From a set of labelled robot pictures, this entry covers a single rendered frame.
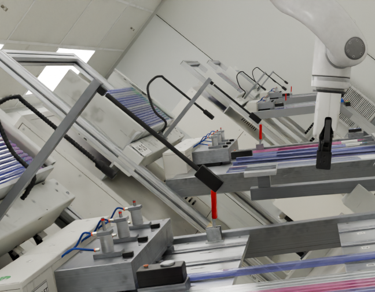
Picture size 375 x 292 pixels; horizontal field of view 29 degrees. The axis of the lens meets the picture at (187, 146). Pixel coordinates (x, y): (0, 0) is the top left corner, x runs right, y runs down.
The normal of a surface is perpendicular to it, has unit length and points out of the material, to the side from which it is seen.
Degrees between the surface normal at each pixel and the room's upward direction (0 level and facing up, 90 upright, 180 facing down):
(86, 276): 90
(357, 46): 108
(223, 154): 90
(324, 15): 75
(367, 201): 90
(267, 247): 90
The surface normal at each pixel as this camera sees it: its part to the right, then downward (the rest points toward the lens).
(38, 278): 0.97, -0.15
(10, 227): 0.62, -0.77
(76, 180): -0.16, 0.11
